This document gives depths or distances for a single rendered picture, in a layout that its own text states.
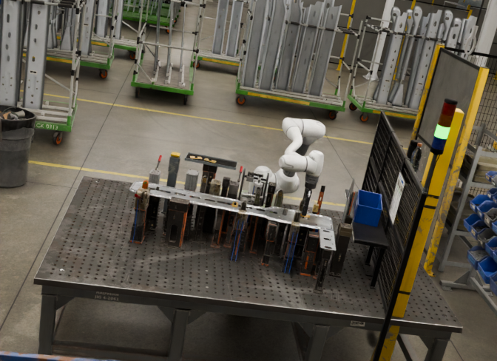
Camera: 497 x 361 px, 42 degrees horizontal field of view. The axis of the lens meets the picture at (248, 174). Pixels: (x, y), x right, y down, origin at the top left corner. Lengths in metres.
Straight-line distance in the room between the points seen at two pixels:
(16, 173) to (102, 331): 2.49
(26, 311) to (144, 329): 0.83
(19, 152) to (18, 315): 2.23
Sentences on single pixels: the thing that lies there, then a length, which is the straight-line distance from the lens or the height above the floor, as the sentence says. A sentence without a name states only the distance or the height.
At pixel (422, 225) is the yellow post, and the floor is 1.32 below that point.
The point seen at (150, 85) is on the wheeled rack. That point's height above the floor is 0.26.
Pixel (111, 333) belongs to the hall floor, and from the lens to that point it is 4.64.
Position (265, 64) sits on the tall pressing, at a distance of 11.16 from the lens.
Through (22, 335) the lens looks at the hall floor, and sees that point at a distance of 4.60.
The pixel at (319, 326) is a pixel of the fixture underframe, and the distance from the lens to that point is 4.02.
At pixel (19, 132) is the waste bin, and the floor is 0.59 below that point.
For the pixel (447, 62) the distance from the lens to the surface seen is 6.75.
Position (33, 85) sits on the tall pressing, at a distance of 8.19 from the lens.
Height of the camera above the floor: 2.67
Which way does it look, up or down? 20 degrees down
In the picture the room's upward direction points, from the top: 11 degrees clockwise
